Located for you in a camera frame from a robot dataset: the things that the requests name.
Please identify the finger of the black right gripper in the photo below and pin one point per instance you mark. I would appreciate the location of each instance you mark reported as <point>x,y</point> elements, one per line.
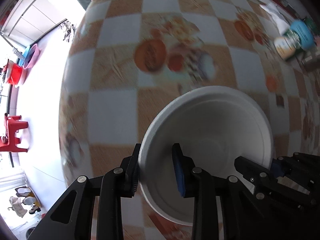
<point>253,172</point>

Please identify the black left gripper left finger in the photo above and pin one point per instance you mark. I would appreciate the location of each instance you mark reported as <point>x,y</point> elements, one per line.
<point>71,216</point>

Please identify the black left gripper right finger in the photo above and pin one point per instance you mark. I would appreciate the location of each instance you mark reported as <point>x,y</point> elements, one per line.
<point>194,182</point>

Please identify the white foam bowl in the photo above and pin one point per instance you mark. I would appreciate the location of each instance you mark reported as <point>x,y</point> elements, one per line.
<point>213,125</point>

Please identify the red plastic stool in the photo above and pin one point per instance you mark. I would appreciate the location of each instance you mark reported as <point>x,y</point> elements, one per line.
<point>9,141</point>

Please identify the yellow label jar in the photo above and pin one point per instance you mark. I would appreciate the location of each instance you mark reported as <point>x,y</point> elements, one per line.
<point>288,44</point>

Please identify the blue lid jar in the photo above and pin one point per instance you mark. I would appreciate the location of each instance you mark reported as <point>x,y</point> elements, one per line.
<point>305,35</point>

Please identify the red plastic bucket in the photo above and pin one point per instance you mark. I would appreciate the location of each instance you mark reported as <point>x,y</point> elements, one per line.
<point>13,73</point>

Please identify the pink plastic basin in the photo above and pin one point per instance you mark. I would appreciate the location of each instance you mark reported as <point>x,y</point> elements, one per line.
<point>31,57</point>

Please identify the checkered patterned tablecloth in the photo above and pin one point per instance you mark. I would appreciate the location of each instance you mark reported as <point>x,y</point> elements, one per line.
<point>130,58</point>

